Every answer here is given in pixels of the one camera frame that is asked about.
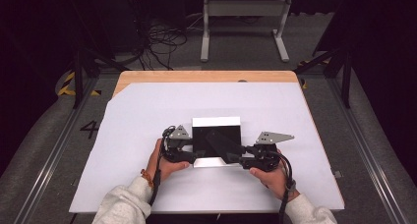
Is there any tangle of black floor cables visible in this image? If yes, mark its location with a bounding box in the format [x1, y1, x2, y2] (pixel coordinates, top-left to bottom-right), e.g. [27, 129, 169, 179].
[139, 20, 190, 72]

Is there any orange bead bracelet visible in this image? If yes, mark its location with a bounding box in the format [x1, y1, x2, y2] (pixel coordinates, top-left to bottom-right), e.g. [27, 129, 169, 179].
[141, 168, 154, 190]

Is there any grey wrist strap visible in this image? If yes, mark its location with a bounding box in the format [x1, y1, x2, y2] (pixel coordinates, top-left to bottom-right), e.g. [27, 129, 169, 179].
[284, 179, 298, 193]

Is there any person's right hand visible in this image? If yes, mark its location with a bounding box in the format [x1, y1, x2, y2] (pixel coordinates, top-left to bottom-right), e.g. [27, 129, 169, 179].
[249, 148, 301, 202]

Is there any aluminium floor rail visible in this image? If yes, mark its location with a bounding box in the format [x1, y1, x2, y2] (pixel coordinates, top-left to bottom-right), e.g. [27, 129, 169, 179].
[327, 77, 408, 224]
[12, 76, 100, 224]

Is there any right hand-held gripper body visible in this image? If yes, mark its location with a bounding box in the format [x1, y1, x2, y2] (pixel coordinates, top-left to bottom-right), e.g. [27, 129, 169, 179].
[239, 131, 295, 173]

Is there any person's left hand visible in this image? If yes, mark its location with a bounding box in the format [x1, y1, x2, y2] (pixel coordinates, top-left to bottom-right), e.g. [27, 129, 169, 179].
[146, 139, 191, 186]

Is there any black metal stand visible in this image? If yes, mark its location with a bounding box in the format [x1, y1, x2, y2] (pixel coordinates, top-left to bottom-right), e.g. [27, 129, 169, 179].
[293, 46, 354, 110]
[69, 0, 133, 110]

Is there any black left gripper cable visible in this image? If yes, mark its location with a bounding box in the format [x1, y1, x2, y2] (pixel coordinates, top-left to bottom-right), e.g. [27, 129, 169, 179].
[148, 125, 177, 207]

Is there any white metal stand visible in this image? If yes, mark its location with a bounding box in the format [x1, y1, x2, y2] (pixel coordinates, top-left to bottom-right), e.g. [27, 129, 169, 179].
[200, 0, 294, 63]

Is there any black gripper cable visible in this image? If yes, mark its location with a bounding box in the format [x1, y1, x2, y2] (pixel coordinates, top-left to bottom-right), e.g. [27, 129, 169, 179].
[148, 125, 177, 207]
[275, 150, 297, 224]

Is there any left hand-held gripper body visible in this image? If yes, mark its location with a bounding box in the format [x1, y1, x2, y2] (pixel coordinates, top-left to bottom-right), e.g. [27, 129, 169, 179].
[161, 124, 198, 164]

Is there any white table sheet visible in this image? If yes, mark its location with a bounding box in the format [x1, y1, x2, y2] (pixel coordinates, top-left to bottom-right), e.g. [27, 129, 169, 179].
[69, 82, 345, 215]

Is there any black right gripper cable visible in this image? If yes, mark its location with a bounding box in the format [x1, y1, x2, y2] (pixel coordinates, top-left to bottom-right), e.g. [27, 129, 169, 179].
[275, 150, 297, 224]

